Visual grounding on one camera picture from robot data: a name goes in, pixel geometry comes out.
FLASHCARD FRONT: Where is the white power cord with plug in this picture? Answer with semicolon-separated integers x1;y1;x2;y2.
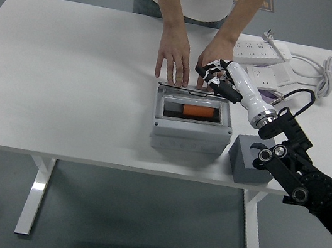
252;28;332;102

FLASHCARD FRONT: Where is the person's left hand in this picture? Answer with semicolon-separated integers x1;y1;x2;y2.
192;34;237;96

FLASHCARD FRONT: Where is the person's right hand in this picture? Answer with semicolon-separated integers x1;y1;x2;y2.
153;24;198;89

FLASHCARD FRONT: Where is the white power strip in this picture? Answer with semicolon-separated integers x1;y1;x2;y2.
232;36;294;72

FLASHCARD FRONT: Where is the orange cylindrical battery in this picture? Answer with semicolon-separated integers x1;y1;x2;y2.
182;103;214;119

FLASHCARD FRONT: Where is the grey holder block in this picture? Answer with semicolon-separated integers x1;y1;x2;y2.
223;131;279;189

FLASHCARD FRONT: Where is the transparent box lid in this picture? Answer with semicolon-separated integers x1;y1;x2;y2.
156;79;231;102

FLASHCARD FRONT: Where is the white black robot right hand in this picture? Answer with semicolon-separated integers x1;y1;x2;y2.
187;54;286;130

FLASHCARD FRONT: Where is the white table leg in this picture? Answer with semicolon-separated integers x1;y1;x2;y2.
13;154;58;239
233;189;273;248

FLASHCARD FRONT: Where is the grey plastic junction box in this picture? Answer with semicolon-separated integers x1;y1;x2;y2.
146;80;240;160

